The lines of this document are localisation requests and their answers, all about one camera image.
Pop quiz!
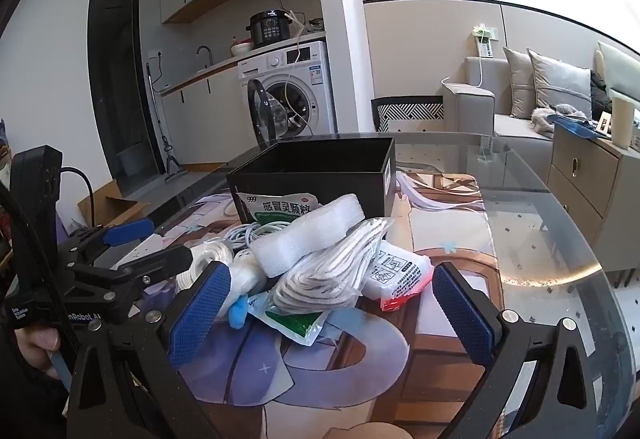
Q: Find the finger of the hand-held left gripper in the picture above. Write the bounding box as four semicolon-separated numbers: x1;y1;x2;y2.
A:
70;245;195;301
65;218;155;266

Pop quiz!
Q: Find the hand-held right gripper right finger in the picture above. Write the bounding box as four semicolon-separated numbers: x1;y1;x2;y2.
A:
432;261;633;439

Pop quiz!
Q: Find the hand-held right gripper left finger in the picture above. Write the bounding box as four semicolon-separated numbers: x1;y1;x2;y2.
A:
65;261;233;439

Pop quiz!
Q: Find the small blue soft piece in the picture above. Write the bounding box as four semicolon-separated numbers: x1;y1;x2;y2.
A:
229;294;251;330

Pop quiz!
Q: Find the thick white cable coil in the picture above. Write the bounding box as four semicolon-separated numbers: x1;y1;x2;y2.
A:
175;239;236;292

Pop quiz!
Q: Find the red packet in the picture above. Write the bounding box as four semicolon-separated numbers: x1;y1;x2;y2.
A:
362;241;435;312

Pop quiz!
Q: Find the white usb cable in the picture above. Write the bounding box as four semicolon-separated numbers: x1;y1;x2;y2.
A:
220;218;297;254

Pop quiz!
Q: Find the green white medicine packet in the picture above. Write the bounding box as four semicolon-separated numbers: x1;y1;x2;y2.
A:
235;191;321;226
247;291;333;346

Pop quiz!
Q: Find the white plush toy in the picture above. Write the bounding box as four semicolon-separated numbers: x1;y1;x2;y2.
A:
267;217;396;320

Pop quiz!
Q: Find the black cardboard box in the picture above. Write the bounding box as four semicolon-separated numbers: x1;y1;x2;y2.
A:
226;136;397;226

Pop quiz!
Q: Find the person's left hand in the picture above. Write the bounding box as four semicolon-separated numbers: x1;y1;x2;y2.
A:
14;321;63;382

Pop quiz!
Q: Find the open cardboard box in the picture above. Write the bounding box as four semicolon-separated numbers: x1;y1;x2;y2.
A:
77;180;151;228

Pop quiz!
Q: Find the grey bin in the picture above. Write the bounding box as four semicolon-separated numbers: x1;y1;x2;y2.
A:
117;144;151;178

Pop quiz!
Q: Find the mop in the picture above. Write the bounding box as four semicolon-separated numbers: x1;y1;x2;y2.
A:
146;63;188;183

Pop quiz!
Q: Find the printed table mat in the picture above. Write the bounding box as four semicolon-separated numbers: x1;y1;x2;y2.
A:
57;169;506;439

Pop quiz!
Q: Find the white kitchen counter cabinet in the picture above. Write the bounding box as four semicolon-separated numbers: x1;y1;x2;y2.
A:
160;54;251;170

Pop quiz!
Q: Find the dark door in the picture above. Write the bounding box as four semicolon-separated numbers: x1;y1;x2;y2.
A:
89;0;153;180

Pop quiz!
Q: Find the beige side cabinet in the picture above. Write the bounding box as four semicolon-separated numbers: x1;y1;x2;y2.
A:
545;121;640;248

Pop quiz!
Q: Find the grey sofa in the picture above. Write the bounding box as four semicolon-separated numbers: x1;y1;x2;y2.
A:
440;41;640;166

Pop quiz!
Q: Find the patterned back chair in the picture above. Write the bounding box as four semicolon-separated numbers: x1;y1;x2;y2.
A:
371;95;445;134

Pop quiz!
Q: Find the grey fluffy cloth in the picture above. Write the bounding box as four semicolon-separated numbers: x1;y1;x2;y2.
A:
530;104;591;136

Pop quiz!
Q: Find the blue flat item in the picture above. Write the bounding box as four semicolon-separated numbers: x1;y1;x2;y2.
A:
547;113;613;140

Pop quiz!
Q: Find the white washing machine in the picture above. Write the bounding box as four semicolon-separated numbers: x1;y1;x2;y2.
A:
237;40;337;143

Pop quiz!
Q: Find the beige cushion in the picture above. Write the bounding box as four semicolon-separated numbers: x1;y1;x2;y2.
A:
502;46;537;120

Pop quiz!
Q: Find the black pressure cooker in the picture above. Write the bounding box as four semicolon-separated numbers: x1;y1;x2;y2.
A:
248;10;293;48

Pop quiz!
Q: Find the white cylinder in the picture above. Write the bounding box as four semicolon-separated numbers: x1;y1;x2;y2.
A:
611;96;637;150

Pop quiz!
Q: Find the grey cushion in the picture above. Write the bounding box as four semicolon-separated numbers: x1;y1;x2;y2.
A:
526;49;594;120

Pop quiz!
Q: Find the black clothing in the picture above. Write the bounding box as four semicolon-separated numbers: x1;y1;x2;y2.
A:
590;69;614;118

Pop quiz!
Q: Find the pale green cushion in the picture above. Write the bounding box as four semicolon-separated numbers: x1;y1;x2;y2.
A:
595;41;640;100

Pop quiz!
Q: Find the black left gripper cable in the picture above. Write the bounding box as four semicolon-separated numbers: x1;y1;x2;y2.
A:
0;166;96;360

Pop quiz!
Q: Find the white cooker power cable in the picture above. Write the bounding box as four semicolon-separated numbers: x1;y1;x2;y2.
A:
280;10;313;136

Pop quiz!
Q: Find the white charger cable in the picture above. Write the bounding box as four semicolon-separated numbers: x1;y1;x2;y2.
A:
440;53;485;87

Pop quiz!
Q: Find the wall socket with chargers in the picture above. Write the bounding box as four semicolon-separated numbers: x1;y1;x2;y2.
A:
470;23;501;59

